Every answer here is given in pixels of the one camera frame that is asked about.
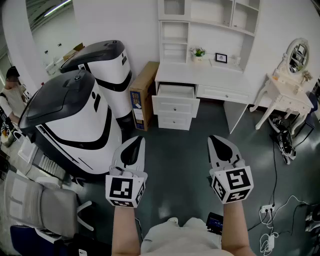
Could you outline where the oval white vanity mirror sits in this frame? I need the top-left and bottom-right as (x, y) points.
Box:
(276, 37), (311, 79)

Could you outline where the tall brown cardboard box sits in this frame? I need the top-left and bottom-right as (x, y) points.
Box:
(128, 61), (161, 132)

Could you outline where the small open cardboard box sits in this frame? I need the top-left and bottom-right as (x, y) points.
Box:
(62, 42), (85, 62)

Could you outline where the black device with screen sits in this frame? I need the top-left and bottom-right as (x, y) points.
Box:
(205, 211), (225, 236)

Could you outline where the grey office chair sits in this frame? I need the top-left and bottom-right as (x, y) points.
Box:
(3, 169), (95, 239)

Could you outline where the white cable with adapter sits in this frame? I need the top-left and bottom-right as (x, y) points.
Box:
(258, 194), (311, 256)

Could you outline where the black equipment pile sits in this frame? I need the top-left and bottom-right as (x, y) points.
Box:
(268, 115), (298, 165)

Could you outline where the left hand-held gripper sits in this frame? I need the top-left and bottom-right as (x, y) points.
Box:
(105, 136), (149, 209)

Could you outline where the person's right forearm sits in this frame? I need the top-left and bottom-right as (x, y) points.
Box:
(220, 201), (256, 256)

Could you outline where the small potted flower plant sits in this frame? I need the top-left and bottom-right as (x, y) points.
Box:
(189, 46), (207, 64)

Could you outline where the wide white drawer front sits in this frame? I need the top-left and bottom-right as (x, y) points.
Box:
(196, 84), (254, 104)

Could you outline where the dried flower sprig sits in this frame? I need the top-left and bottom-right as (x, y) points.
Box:
(302, 70), (314, 84)

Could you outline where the person's light shirt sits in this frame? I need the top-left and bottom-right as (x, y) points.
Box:
(140, 216), (226, 256)

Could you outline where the white power strip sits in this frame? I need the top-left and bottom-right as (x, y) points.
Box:
(259, 203), (276, 214)

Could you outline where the closed white cabinet drawer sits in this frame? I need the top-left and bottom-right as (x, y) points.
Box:
(157, 113), (193, 131)

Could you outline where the white vanity table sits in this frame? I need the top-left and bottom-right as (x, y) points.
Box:
(249, 72), (315, 136)

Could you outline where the white desk with hutch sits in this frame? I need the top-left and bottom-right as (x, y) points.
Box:
(154, 0), (261, 135)

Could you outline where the person's left forearm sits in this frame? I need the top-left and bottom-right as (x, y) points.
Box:
(111, 205), (141, 256)

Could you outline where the black floor cable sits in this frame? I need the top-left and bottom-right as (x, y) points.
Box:
(270, 139), (279, 208)

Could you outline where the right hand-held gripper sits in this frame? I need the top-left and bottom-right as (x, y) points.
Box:
(207, 134), (255, 205)

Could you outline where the black picture frame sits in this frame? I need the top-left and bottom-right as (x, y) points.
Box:
(215, 52), (229, 64)

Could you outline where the large white black robot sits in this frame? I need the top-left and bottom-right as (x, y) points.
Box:
(59, 39), (134, 131)
(18, 69), (124, 176)

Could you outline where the dark blue stool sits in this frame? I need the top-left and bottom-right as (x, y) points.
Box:
(296, 91), (320, 131)

